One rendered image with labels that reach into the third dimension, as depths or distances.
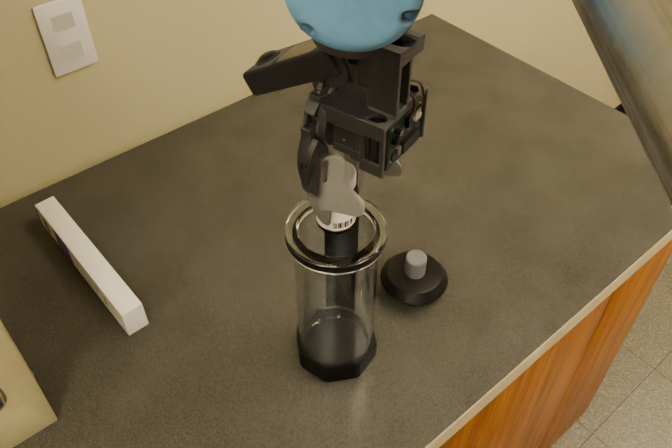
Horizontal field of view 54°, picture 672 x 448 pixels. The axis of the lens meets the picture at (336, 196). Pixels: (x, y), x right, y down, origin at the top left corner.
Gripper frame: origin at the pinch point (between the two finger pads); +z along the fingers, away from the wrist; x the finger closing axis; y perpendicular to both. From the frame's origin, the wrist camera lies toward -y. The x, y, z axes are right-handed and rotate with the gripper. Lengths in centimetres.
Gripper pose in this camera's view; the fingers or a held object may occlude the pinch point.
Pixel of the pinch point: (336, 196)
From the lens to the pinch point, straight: 65.3
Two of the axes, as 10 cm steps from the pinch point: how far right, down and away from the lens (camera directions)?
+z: 0.0, 7.2, 6.9
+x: 5.8, -5.7, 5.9
